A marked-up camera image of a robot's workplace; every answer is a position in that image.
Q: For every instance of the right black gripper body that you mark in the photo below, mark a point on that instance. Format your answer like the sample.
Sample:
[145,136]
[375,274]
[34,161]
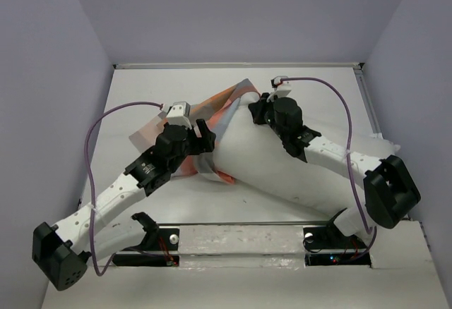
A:
[270,116]

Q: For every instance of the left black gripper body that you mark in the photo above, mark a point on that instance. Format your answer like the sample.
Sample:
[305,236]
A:
[194,145]

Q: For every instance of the orange blue checked pillowcase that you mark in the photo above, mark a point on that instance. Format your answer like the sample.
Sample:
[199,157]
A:
[217,111]

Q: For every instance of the white pillow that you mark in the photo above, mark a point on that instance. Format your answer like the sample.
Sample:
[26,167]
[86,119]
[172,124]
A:
[255,156]

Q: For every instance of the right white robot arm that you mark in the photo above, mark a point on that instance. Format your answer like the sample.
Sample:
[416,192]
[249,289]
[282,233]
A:
[389,190]

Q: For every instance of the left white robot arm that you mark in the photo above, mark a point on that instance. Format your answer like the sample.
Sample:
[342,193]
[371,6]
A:
[62,250]

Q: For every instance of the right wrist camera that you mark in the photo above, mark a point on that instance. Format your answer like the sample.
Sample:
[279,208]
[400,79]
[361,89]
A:
[281,87]

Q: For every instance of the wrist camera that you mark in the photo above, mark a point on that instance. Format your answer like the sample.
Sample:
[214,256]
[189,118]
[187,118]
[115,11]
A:
[178,114]
[281,87]

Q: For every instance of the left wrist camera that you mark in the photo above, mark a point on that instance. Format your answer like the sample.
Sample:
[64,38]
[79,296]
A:
[178,114]

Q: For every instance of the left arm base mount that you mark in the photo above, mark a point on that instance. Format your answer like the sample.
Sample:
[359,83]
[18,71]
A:
[158,247]

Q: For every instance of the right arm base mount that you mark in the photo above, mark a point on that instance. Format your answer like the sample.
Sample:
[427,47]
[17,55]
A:
[326,246]

